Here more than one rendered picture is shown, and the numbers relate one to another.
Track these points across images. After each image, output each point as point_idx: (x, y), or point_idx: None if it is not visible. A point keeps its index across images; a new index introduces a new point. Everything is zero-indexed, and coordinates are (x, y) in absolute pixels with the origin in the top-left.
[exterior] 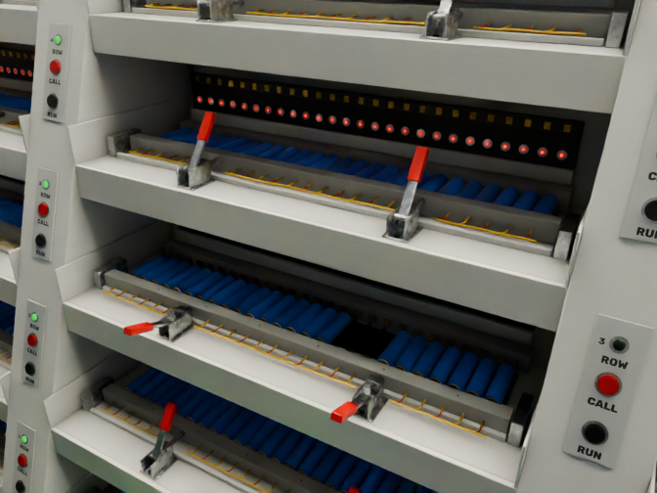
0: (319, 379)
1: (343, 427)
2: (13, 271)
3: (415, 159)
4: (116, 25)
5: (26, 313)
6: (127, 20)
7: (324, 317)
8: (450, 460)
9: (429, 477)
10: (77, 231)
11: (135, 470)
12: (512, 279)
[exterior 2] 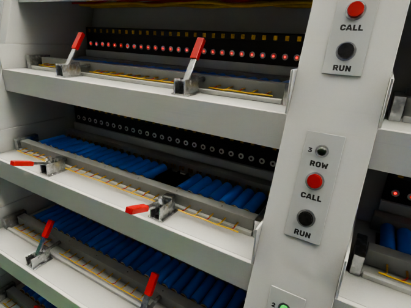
0: (136, 198)
1: (144, 227)
2: None
3: (195, 45)
4: None
5: None
6: None
7: (148, 165)
8: (210, 245)
9: (197, 260)
10: (3, 112)
11: (23, 264)
12: (251, 112)
